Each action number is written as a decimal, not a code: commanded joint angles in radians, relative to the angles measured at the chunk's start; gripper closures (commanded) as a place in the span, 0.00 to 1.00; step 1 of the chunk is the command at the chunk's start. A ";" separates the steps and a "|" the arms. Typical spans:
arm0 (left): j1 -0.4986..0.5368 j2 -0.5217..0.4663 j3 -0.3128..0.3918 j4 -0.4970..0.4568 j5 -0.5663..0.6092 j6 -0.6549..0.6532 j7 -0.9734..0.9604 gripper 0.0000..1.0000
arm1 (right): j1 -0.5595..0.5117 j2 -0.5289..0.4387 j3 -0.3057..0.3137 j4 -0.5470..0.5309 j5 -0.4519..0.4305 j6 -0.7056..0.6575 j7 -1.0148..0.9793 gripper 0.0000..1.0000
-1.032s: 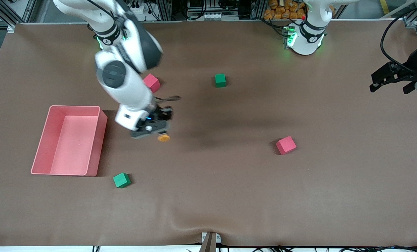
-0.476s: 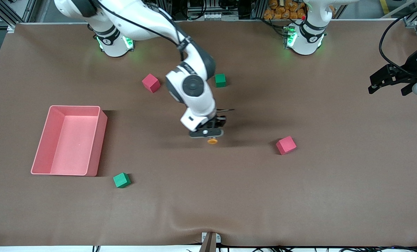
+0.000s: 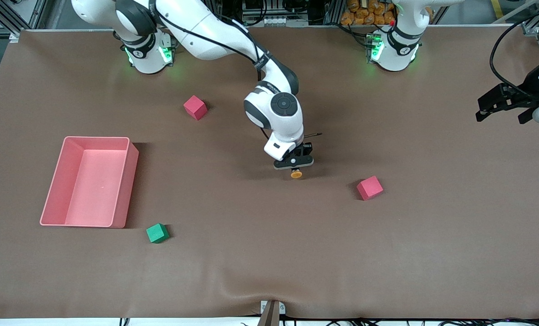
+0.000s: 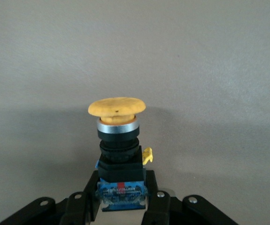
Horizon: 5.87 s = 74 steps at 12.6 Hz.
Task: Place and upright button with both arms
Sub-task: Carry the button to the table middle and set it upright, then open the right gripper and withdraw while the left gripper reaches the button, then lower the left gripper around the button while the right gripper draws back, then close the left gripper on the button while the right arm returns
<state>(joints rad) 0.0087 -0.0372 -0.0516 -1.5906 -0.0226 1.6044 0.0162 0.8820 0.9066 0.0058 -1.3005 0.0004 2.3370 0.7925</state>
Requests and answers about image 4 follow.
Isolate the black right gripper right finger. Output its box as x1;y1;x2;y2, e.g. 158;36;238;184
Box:
141;170;240;225

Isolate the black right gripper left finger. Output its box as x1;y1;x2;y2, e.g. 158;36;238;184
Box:
0;170;102;225

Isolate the brown table mat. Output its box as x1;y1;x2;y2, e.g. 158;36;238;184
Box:
0;0;270;225

